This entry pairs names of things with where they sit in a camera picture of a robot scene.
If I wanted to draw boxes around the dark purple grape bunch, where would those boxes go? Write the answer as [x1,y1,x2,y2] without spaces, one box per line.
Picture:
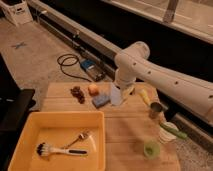
[71,86,85,104]

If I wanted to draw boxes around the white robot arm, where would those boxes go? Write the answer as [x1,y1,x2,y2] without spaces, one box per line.
[114,41,213,126]

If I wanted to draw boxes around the translucent plastic cup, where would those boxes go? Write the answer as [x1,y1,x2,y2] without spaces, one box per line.
[110,83,123,106]

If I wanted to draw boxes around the yellow banana toy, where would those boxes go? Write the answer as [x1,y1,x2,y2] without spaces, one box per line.
[139,89,151,106]

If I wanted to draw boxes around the blue sponge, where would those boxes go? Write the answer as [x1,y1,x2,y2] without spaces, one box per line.
[92,93,110,108]

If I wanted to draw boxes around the orange fruit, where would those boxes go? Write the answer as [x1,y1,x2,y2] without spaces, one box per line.
[88,84,99,96]

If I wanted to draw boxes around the metal cup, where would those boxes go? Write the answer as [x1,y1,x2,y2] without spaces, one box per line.
[149,102,163,119]

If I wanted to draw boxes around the blue and grey device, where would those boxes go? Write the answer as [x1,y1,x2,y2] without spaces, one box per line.
[80,59,105,82]

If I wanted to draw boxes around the white plate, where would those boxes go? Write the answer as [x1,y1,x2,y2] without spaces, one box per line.
[159,122,177,144]

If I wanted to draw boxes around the green plastic cup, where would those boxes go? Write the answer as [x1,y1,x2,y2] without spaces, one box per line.
[143,141,160,159]

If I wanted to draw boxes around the green cucumber toy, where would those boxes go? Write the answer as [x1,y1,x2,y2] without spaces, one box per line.
[159,122,188,140]

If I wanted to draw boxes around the yellow plastic bin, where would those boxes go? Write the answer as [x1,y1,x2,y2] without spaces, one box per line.
[8,111,105,171]

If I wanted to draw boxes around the black chair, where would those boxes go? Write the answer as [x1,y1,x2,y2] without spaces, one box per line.
[0,54,36,171]

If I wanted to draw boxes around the white storage box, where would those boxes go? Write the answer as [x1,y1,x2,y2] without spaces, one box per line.
[0,0,33,27]

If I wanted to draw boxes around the black cable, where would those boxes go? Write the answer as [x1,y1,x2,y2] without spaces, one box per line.
[56,53,93,83]

